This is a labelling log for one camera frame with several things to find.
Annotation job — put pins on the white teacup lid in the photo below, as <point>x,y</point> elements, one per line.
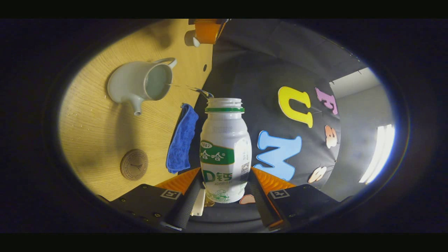
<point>191,39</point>

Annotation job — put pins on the ceiling light panel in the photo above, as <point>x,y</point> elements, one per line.
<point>379,154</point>

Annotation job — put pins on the round brown coaster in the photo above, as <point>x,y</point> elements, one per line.
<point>134,165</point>

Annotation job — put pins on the blue towel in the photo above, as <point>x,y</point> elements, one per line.
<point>182,140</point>

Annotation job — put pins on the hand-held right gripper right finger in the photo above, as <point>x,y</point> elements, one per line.
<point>259,203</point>

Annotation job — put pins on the white ceramic teacup with spout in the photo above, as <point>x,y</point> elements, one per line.
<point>129,84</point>

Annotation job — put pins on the white water bottle green label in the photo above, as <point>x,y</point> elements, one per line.
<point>224,140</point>

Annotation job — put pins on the white toaster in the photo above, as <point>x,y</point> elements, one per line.
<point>198,203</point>

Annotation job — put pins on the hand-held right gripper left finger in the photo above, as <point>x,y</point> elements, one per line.
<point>187,203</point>

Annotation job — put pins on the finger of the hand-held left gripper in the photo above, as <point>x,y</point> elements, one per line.
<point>207,33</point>

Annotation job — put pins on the brown bread slices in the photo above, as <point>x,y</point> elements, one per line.
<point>209,201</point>

